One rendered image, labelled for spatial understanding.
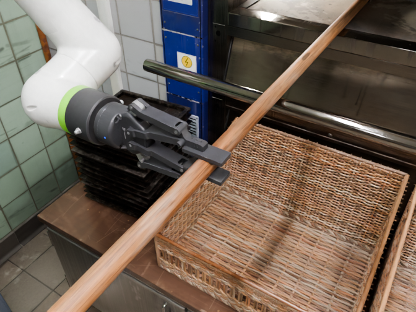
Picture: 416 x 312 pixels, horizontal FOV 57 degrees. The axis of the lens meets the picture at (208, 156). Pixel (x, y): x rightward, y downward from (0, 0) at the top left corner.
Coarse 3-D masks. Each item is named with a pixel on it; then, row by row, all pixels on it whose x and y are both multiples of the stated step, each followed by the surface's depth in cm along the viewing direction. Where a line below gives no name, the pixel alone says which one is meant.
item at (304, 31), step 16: (240, 16) 112; (256, 16) 110; (272, 16) 110; (272, 32) 109; (288, 32) 107; (304, 32) 104; (320, 32) 102; (352, 32) 101; (336, 48) 102; (352, 48) 100; (368, 48) 98; (384, 48) 96; (400, 48) 94
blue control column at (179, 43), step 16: (160, 16) 123; (176, 16) 120; (192, 16) 117; (192, 32) 120; (176, 48) 127; (192, 48) 124; (176, 64) 131; (176, 96) 139; (192, 96) 135; (192, 112) 139
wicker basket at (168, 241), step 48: (240, 144) 132; (288, 144) 123; (240, 192) 138; (288, 192) 128; (336, 192) 120; (384, 192) 112; (192, 240) 122; (240, 240) 122; (288, 240) 123; (336, 240) 122; (384, 240) 97; (240, 288) 98; (288, 288) 110; (336, 288) 109
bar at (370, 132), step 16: (144, 64) 90; (160, 64) 88; (176, 80) 88; (192, 80) 85; (208, 80) 83; (240, 96) 80; (256, 96) 78; (288, 112) 76; (304, 112) 74; (320, 112) 73; (336, 128) 72; (352, 128) 71; (368, 128) 69; (384, 128) 69; (384, 144) 69; (400, 144) 67
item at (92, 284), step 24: (360, 0) 112; (336, 24) 98; (312, 48) 87; (288, 72) 78; (264, 96) 71; (240, 120) 65; (216, 144) 60; (192, 168) 56; (168, 192) 53; (192, 192) 54; (144, 216) 49; (168, 216) 51; (120, 240) 46; (144, 240) 47; (96, 264) 44; (120, 264) 45; (72, 288) 42; (96, 288) 42
